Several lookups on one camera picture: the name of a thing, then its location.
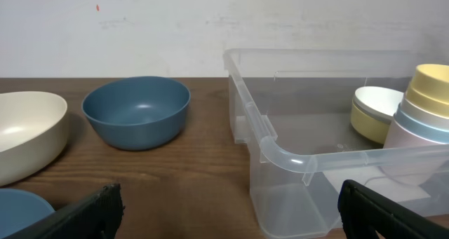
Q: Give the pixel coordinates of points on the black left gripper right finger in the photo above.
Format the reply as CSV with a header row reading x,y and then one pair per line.
x,y
365,214

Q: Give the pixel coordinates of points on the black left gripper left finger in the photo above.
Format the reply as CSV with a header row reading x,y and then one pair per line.
x,y
98,215

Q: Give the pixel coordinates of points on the pink cup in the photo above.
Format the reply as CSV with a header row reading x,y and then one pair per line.
x,y
407,141

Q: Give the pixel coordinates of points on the blue large bowl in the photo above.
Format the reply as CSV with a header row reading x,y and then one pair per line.
x,y
138,113
20,209

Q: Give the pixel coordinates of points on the yellow small bowl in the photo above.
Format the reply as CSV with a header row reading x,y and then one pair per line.
x,y
368,126

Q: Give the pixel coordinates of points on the light blue cup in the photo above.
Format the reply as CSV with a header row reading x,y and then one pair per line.
x,y
420,129

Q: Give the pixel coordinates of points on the clear plastic storage bin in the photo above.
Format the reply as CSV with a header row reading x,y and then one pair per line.
x,y
292,109

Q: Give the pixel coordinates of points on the cream large bowl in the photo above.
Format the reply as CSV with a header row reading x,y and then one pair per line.
x,y
34,131

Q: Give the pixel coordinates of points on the cream cup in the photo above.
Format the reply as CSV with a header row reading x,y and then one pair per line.
x,y
423,116

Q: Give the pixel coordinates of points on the yellow cup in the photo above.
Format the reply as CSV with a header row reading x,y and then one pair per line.
x,y
427,103
432,80

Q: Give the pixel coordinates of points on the white small bowl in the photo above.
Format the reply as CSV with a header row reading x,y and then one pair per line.
x,y
378,100

